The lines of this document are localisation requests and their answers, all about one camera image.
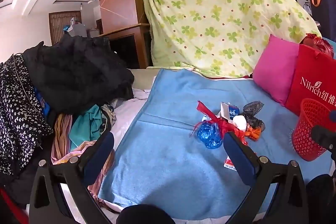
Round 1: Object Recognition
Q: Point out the red plastic bag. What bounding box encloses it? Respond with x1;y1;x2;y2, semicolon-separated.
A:
301;33;334;59

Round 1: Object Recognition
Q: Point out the light blue towel blanket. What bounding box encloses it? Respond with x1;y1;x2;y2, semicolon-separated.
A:
98;68;336;220

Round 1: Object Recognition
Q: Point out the orange wrapper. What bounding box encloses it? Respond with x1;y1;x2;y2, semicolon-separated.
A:
245;126;261;141

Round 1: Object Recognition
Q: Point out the white tissue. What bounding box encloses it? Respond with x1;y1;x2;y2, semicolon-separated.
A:
232;115;248;131

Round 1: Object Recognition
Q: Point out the red plastic strip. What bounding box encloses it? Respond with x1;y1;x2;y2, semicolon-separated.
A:
197;101;248;146

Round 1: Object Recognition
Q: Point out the brown slatted door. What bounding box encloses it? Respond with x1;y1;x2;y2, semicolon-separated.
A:
49;11;82;46

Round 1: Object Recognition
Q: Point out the pink pillow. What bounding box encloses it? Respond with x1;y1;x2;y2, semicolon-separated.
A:
252;34;300;106

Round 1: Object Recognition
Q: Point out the red white small packet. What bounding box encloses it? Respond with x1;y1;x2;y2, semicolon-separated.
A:
223;157;238;169

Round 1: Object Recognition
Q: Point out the teal cloth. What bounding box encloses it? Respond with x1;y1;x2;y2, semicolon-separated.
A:
69;105;108;148

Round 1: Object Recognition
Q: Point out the blue white toothpaste box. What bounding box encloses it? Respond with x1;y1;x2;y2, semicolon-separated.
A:
220;102;240;121

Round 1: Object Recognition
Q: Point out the striped pink orange cloth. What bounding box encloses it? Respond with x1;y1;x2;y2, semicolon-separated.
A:
51;112;116;203

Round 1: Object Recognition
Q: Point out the blue plastic bag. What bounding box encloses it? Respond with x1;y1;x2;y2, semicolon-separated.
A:
197;120;223;149

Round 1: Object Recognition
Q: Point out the red paper shopping bag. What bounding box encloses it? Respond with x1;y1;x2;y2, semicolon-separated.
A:
286;44;336;117

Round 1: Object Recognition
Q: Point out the green clover print quilt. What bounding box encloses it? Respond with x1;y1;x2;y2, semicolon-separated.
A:
143;0;322;79

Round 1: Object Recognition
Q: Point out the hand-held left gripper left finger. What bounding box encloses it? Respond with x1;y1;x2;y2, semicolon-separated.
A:
29;131;116;224

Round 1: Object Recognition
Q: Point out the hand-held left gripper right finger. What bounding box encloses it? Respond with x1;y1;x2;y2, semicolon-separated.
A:
223;132;309;224

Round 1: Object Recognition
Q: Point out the black lace garment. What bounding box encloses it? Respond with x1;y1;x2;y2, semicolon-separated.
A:
22;34;135;114

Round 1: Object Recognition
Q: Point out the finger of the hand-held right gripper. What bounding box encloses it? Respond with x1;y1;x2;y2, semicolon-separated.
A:
311;111;336;159

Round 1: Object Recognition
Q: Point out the navy bag with orange handles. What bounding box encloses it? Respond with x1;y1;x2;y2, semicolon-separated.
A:
310;0;336;38

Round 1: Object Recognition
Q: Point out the red plastic mesh basket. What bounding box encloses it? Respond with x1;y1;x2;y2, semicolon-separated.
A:
292;98;335;161

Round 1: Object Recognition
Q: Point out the black plastic bag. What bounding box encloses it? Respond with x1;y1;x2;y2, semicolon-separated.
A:
243;101;265;131

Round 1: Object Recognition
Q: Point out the black white floral garment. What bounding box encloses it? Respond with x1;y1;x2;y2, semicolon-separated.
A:
0;53;54;177

